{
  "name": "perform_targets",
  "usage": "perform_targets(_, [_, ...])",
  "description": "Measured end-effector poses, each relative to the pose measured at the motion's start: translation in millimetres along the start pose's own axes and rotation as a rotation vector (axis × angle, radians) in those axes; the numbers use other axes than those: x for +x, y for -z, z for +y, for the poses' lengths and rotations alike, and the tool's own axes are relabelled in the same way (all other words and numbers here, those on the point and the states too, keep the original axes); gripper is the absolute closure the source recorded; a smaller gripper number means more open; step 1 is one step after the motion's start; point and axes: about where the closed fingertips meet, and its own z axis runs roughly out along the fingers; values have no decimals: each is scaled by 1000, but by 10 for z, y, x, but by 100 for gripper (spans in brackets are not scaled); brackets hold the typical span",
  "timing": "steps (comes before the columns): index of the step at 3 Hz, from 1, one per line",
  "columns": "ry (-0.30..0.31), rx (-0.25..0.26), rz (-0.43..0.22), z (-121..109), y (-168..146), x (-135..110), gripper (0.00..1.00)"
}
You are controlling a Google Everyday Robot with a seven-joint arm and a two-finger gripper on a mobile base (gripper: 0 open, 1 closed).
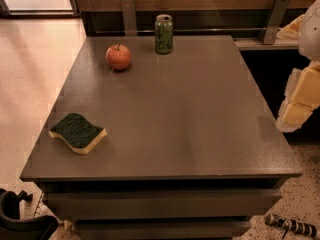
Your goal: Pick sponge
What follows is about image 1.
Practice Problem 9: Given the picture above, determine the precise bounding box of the grey drawer cabinet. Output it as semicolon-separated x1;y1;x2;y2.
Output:
21;36;301;240

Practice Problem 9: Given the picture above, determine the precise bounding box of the red apple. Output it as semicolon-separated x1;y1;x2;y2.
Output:
106;44;131;70

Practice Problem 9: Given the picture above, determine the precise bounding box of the right metal bracket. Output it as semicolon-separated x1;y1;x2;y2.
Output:
258;0;290;45

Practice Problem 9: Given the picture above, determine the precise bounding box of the black and white striped tool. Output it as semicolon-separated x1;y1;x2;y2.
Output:
264;213;320;239

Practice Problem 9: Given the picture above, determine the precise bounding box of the green and yellow sponge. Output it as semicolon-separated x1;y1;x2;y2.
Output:
49;113;107;155

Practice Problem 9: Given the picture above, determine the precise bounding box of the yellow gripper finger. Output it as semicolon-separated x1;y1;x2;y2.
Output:
276;61;320;133
277;15;304;40

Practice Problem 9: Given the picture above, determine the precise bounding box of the left metal bracket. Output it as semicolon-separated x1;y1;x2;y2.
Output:
121;0;137;36

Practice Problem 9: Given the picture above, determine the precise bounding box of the black chair base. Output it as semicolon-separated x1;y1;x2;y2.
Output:
0;188;60;240

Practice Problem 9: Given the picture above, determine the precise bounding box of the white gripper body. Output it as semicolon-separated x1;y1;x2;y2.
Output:
298;0;320;61

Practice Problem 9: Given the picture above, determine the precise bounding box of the metal bracket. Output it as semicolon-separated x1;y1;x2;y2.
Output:
121;0;137;36
258;0;290;45

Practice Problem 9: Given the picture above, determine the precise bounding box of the wooden wall shelf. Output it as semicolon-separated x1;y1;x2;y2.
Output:
72;0;315;43

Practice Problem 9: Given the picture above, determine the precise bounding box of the green drink can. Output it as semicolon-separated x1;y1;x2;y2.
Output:
155;14;173;54

